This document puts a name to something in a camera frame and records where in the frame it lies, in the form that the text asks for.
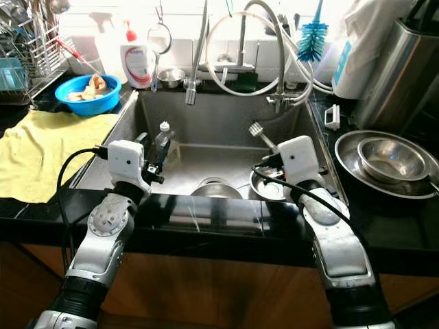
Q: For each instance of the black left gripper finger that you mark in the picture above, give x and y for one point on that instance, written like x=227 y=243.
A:
x=162 y=147

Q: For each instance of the small steel ladle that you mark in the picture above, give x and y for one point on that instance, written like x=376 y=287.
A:
x=256 y=129

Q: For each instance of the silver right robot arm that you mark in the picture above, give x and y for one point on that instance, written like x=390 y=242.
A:
x=339 y=253

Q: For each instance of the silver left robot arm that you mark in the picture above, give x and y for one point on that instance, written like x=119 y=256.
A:
x=110 y=253

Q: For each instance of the clear bottle with white cap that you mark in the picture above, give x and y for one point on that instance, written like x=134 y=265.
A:
x=164 y=135

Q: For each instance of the small steel bowl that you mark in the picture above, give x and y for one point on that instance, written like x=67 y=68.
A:
x=264 y=192

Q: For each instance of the stainless steel sink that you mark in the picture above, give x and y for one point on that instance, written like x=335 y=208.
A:
x=206 y=120

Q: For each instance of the wide steel bowl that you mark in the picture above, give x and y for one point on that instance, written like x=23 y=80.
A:
x=216 y=192

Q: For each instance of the tiny steel bowl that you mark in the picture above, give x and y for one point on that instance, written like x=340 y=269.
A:
x=171 y=77

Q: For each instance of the large steel plate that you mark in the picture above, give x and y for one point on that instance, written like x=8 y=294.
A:
x=350 y=164

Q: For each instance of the blue plastic bowl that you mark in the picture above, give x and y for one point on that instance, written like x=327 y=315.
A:
x=89 y=106

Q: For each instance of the white red pump soap bottle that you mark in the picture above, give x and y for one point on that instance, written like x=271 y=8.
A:
x=137 y=65

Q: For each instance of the dark green sponge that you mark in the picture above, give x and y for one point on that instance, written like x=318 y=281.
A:
x=245 y=82

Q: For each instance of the brown food scraps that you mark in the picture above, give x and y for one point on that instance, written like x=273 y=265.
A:
x=97 y=83

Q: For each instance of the yellow dish cloth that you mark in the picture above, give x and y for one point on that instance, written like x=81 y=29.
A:
x=48 y=154

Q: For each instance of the small round mesh strainer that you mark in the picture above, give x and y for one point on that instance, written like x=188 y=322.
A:
x=159 y=39

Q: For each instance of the white spray bottle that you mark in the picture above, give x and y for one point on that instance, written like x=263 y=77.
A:
x=106 y=48

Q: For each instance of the medium steel bowl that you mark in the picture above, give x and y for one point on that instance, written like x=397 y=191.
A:
x=391 y=159

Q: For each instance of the white appliance with blue label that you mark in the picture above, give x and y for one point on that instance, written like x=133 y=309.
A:
x=360 y=68

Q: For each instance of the blue bottle brush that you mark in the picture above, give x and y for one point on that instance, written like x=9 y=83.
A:
x=313 y=38

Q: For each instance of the brown wooden cabinet front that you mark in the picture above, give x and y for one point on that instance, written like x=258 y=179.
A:
x=212 y=295

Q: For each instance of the steel knife block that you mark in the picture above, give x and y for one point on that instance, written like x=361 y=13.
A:
x=398 y=75

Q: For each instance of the teal plastic container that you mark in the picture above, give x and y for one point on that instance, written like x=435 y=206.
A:
x=14 y=74

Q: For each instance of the white cloth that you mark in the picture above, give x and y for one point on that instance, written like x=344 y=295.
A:
x=370 y=24

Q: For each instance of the shiny round steel spoon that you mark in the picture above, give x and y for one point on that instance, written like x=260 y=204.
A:
x=60 y=5

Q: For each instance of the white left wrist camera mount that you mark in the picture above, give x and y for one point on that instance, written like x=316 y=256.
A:
x=127 y=164

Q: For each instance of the small white plastic frame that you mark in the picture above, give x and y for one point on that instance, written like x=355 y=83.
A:
x=327 y=118

